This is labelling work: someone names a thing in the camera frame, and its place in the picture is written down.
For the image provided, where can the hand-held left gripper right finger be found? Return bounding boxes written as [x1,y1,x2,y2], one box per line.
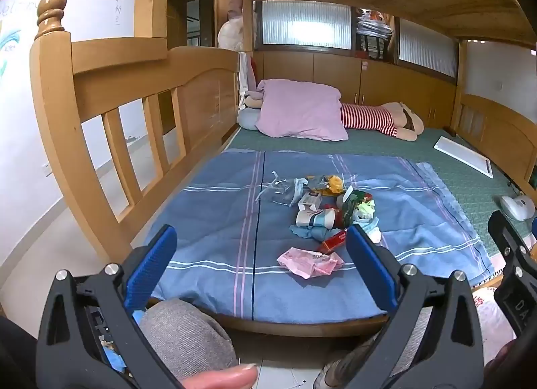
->
[336,224,485,389]

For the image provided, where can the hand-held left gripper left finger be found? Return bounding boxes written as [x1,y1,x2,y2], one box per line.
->
[36,224,185,389]

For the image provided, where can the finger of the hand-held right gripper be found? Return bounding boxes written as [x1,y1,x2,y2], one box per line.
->
[488,210,537,285]

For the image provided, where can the blue face mask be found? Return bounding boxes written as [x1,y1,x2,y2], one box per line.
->
[358,219,381,244]
[289,223,332,243]

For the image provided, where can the white red-printed plastic bag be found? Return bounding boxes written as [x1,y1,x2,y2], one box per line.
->
[472,286,519,343]

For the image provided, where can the red packet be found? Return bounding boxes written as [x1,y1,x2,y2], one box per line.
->
[316,229,349,254]

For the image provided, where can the light green paper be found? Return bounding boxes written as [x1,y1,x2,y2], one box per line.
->
[354,200,376,219]

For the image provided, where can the green snack bag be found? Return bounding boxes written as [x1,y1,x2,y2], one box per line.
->
[336,185,374,230]

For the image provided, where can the pink plastic packet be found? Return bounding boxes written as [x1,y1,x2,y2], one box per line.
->
[277,247,345,279]

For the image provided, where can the white paper cup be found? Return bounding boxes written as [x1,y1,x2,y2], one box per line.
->
[296,208,340,228]

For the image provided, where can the yellow wrapper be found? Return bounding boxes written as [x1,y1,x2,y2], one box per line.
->
[325,175,345,197]

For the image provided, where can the clear plastic wrapper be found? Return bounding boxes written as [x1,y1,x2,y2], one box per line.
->
[256,171,309,207]

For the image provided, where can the person's right hand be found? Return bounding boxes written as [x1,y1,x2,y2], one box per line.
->
[484,341,519,385]

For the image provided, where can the person's left hand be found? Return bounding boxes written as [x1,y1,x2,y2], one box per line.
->
[188,365,258,389]

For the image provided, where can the white plastic massager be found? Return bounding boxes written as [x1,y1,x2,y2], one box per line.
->
[499,194,535,222]

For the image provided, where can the blue striped blanket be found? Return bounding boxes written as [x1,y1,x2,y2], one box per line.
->
[149,149,493,325]

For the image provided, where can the person's grey trousers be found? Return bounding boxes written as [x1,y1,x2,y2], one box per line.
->
[139,299,435,381]

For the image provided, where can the white flat board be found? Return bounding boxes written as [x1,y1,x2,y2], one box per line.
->
[433,136,493,179]

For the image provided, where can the grey brown shoe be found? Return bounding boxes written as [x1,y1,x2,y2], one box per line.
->
[312,336,380,389]

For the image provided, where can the grey blue cushion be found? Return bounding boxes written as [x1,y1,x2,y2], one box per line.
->
[237,107,261,131]

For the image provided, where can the pink pillow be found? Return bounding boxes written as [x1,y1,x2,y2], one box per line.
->
[255,79,349,142]

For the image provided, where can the wooden bunk bed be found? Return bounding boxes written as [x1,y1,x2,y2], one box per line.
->
[29,0,537,337]

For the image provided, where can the white hanging cloth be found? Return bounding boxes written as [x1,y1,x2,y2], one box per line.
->
[238,52,256,110]

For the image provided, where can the ribbed glass window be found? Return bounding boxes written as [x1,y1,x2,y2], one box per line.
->
[398,19,458,77]
[262,0,351,47]

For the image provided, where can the stack of books and papers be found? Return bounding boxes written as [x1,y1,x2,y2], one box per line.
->
[356,9,395,60]

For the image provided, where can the plain white plastic bag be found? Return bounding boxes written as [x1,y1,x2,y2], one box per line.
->
[217,0,245,51]

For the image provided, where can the wooden wall cabinet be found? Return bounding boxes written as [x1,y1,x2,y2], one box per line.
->
[256,50,458,131]

